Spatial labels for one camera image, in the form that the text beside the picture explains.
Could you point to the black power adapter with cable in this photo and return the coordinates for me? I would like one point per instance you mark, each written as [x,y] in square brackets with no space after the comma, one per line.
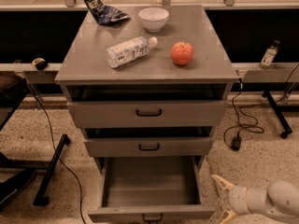
[254,127]

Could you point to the black wheeled stand leg right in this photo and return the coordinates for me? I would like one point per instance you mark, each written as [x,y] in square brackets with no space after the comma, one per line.
[286,127]

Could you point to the red apple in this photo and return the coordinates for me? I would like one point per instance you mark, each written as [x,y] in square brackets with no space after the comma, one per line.
[181,53]

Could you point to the small black yellow device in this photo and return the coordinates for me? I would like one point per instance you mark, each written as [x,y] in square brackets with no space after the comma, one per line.
[40,63]

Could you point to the clear plastic water bottle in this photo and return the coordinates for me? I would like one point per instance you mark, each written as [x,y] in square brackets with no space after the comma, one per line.
[129,51]

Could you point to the black stand leg left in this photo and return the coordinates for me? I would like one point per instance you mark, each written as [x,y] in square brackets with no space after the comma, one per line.
[41,199]

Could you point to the grey drawer cabinet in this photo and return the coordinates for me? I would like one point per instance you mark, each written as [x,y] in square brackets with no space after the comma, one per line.
[86,63]

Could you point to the grey bottom drawer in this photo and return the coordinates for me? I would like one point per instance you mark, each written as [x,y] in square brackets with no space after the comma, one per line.
[150,189]

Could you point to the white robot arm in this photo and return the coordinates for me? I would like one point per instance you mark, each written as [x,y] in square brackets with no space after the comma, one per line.
[279,201]

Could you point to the grey drawer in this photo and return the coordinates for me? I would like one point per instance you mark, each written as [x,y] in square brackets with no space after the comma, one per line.
[111,107]
[148,142]
[150,189]

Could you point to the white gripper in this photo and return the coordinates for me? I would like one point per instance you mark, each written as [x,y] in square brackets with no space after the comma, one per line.
[237,198]

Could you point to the white ceramic bowl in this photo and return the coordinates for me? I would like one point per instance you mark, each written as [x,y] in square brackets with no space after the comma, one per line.
[153,18]

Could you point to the small green label bottle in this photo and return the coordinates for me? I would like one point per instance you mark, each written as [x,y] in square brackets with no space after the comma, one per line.
[269,55]

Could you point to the grey middle drawer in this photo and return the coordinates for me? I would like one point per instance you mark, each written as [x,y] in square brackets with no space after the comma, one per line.
[148,142]

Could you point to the dark table left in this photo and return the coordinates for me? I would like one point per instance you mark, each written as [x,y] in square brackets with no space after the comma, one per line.
[13,89]

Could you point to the dark blue snack bag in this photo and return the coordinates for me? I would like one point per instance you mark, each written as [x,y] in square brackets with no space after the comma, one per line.
[104,14]

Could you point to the grey top drawer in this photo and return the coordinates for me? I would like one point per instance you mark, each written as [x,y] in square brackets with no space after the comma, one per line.
[111,107]

